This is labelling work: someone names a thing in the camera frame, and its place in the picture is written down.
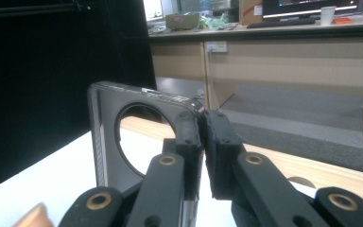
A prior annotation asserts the black keyboard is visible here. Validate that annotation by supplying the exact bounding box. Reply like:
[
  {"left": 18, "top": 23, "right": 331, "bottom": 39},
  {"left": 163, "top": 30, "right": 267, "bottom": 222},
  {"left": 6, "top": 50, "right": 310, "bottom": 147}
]
[{"left": 246, "top": 17, "right": 317, "bottom": 29}]

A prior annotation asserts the white table sheet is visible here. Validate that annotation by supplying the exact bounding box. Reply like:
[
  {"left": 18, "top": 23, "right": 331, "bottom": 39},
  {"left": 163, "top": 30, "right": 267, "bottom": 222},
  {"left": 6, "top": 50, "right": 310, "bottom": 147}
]
[{"left": 0, "top": 126, "right": 363, "bottom": 227}]

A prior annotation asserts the small orange item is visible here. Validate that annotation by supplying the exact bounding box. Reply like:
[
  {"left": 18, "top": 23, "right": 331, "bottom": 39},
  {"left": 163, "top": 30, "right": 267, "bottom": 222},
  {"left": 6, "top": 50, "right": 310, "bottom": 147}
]
[{"left": 332, "top": 16, "right": 354, "bottom": 26}]

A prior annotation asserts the cardboard box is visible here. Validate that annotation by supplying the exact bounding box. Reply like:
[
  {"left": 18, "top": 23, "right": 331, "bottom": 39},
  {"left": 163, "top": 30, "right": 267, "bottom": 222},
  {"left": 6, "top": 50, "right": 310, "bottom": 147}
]
[{"left": 238, "top": 0, "right": 265, "bottom": 26}]

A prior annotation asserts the white paper cup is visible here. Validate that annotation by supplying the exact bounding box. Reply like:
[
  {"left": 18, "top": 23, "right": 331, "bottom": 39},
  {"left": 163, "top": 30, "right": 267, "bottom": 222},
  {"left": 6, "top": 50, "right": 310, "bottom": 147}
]
[{"left": 320, "top": 6, "right": 337, "bottom": 26}]

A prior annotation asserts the grey lid with round window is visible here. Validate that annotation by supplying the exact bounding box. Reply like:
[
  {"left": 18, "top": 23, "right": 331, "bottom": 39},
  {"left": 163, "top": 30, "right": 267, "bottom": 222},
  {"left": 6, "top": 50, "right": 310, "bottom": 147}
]
[{"left": 87, "top": 80, "right": 206, "bottom": 227}]

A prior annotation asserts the black curtain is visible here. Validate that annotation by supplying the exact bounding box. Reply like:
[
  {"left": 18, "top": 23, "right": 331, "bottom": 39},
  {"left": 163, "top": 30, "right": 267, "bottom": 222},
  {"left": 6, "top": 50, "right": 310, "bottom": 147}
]
[{"left": 0, "top": 0, "right": 158, "bottom": 195}]

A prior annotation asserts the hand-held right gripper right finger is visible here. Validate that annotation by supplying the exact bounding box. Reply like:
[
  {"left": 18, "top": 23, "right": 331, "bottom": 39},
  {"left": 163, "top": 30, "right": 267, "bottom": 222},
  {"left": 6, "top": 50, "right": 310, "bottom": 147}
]
[{"left": 200, "top": 109, "right": 244, "bottom": 201}]

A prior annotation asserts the green plastic wrapping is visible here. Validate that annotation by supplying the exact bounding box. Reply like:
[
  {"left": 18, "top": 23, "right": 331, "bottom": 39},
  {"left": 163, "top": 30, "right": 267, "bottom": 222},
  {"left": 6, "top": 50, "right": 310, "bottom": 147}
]
[{"left": 200, "top": 12, "right": 238, "bottom": 30}]

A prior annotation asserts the computer monitor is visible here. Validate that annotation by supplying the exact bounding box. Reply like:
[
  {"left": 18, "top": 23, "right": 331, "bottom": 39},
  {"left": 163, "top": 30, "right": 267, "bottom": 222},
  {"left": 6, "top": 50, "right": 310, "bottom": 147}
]
[{"left": 262, "top": 0, "right": 360, "bottom": 19}]

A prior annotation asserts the white wall socket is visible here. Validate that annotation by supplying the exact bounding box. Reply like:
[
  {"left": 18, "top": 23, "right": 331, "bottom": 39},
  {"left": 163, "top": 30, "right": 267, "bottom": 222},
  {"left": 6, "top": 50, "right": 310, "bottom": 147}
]
[{"left": 204, "top": 41, "right": 229, "bottom": 54}]

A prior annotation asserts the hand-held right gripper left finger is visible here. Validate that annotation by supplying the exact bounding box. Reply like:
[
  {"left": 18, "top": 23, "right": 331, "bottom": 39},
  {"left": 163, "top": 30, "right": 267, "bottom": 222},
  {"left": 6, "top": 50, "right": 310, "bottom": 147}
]
[{"left": 173, "top": 110, "right": 204, "bottom": 201}]

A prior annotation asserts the grey box with pink label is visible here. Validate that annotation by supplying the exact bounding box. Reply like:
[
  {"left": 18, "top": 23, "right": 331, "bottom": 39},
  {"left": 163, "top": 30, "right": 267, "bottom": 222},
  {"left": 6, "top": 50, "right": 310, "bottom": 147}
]
[{"left": 164, "top": 12, "right": 200, "bottom": 31}]

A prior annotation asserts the beige wooden desk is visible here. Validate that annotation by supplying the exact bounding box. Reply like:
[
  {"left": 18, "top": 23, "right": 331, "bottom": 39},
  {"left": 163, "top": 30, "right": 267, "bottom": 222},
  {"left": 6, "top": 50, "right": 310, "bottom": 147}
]
[{"left": 147, "top": 13, "right": 363, "bottom": 146}]

